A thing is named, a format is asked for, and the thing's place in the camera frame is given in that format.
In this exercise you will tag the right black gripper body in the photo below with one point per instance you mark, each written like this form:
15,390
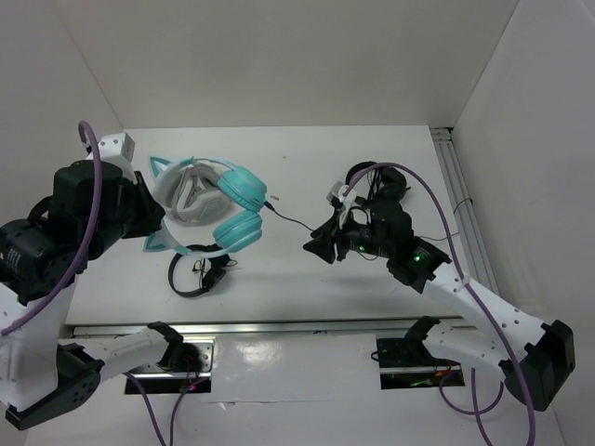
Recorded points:
356,237

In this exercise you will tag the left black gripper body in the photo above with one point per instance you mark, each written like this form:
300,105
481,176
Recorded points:
138,216

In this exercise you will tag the teal cat-ear headphones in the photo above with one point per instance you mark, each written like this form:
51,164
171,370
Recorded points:
238,228

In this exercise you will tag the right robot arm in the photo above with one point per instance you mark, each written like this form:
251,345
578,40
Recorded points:
531,357

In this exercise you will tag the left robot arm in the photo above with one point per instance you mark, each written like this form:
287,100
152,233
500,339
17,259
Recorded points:
42,255

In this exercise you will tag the black headphones back right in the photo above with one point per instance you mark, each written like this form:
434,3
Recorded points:
383,183

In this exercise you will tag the black headphones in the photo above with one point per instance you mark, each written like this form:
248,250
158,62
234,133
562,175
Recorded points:
383,183
210,272

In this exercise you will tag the black headphones front left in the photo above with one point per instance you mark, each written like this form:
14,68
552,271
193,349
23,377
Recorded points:
210,272

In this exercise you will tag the white grey gaming headset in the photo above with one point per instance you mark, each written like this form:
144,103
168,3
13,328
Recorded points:
190,194

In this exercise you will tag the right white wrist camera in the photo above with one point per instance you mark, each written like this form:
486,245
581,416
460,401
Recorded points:
342,197

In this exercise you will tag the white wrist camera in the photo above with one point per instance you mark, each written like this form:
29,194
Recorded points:
118,149
342,197

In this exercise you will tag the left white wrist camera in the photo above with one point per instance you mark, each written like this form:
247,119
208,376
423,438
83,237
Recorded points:
118,149

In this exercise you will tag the aluminium side rail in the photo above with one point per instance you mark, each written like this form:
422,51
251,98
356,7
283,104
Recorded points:
480,266

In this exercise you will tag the aluminium front rail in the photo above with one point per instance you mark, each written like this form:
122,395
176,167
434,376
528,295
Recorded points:
259,327

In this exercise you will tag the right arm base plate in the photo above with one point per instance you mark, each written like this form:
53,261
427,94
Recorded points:
403,364

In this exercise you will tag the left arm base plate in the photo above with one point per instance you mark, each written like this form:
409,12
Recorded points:
193,369

